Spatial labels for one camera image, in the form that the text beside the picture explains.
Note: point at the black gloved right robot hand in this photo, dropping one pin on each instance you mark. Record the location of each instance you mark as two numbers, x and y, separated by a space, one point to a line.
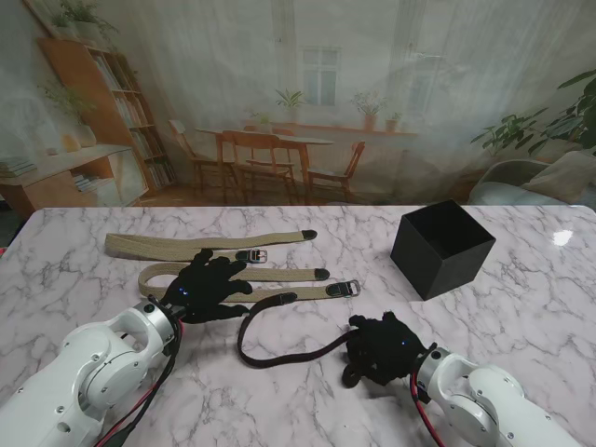
386 354

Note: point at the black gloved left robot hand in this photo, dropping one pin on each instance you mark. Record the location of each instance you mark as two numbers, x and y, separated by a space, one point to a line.
205 293

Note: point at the dark brown woven belt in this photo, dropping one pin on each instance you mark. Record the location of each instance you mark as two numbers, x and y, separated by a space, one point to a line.
288 359

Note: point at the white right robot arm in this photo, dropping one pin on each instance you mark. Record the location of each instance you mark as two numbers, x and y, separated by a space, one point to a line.
484 400

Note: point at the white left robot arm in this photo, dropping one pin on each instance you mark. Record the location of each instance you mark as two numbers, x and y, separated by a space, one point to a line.
93 377

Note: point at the beige woven belt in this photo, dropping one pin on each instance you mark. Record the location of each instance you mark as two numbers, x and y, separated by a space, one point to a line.
288 274
153 244

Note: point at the black open storage box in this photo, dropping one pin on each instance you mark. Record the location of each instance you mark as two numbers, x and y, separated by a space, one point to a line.
447 261

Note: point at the printed room scene backdrop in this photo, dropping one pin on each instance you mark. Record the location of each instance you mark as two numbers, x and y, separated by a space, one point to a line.
298 70

